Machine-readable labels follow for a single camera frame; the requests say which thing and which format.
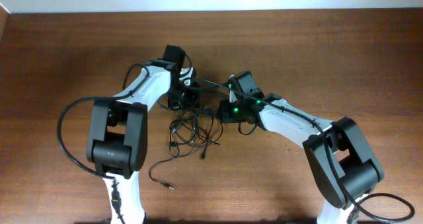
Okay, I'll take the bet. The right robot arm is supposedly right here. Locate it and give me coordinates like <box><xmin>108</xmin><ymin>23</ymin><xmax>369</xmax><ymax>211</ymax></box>
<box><xmin>220</xmin><ymin>71</ymin><xmax>384</xmax><ymax>223</ymax></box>

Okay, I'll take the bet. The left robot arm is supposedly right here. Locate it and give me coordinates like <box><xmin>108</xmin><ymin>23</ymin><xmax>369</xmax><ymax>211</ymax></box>
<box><xmin>87</xmin><ymin>45</ymin><xmax>200</xmax><ymax>223</ymax></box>

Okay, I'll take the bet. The long black usb cable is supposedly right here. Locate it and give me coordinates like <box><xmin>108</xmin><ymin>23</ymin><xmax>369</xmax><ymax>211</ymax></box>
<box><xmin>148</xmin><ymin>110</ymin><xmax>212</xmax><ymax>190</ymax></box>

